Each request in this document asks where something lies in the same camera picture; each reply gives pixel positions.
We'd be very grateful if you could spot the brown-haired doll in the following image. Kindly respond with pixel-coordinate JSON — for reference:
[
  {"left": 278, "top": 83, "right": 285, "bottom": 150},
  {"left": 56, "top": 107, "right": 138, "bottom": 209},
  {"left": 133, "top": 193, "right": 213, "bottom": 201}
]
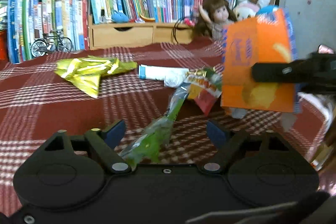
[{"left": 192, "top": 0, "right": 238, "bottom": 42}]

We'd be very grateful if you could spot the row of upright books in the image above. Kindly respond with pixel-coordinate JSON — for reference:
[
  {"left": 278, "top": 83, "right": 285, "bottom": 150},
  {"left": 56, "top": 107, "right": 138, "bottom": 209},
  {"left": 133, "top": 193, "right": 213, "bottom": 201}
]
[{"left": 7, "top": 0, "right": 236, "bottom": 64}]

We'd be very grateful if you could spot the macaron snack packet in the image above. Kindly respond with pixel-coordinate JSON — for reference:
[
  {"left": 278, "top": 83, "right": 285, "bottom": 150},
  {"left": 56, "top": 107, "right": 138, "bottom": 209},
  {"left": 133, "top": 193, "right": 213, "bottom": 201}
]
[{"left": 183, "top": 67, "right": 222, "bottom": 116}]

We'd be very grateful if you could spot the wooden drawer organizer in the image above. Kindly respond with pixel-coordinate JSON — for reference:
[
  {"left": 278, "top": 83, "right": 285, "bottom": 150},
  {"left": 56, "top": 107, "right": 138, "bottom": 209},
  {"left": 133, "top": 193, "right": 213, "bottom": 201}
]
[{"left": 88, "top": 16, "right": 191, "bottom": 50}]

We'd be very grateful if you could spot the stack of books on crate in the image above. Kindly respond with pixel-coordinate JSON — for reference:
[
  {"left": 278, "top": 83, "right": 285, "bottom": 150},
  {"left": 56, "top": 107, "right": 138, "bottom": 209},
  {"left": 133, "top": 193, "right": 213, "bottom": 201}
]
[{"left": 0, "top": 0, "right": 8, "bottom": 31}]

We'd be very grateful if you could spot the miniature bicycle model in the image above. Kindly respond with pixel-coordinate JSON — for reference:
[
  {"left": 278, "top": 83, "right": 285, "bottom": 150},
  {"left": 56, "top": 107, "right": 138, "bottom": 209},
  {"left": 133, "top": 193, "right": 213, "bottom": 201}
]
[{"left": 30, "top": 30, "right": 72, "bottom": 57}]

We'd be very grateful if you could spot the orange cardboard snack box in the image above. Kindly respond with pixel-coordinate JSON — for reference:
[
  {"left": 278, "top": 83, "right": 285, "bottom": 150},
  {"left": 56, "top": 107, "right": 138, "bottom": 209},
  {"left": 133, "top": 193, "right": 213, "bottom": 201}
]
[{"left": 221, "top": 9, "right": 300, "bottom": 113}]

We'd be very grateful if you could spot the red crate left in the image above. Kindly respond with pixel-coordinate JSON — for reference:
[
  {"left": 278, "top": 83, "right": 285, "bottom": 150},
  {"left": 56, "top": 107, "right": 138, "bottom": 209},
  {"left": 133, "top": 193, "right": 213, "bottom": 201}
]
[{"left": 0, "top": 30, "right": 9, "bottom": 61}]

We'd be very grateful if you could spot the green plastic wrapper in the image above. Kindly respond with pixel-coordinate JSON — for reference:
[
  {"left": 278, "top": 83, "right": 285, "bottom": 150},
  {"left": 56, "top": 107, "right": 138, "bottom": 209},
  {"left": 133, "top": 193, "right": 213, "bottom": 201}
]
[{"left": 120, "top": 84, "right": 189, "bottom": 170}]

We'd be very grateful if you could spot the blue Doraemon plush toy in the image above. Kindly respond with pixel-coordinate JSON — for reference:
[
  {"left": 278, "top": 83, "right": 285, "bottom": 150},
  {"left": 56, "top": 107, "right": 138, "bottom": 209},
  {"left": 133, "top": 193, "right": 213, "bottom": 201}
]
[{"left": 256, "top": 5, "right": 278, "bottom": 15}]

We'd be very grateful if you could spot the white blue tube wrapper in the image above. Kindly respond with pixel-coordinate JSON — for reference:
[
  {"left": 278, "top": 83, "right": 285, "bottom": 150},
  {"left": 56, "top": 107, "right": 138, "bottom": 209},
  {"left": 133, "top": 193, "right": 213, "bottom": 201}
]
[{"left": 138, "top": 64, "right": 189, "bottom": 88}]

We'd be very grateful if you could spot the blue yarn ball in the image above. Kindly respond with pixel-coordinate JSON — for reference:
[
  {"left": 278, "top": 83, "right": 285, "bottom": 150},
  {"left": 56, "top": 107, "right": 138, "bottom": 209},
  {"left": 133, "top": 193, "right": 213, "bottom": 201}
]
[{"left": 111, "top": 11, "right": 129, "bottom": 24}]

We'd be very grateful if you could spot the yellow green foil wrapper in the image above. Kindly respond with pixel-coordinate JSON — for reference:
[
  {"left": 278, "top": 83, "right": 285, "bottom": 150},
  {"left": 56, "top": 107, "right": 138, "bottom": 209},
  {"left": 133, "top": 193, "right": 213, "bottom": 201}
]
[{"left": 55, "top": 56, "right": 137, "bottom": 98}]

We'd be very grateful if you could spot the white pink bunny plush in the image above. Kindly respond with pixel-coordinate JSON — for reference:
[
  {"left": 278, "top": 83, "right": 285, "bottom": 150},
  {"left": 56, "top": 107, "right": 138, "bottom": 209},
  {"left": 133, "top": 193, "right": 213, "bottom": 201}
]
[{"left": 233, "top": 0, "right": 270, "bottom": 21}]

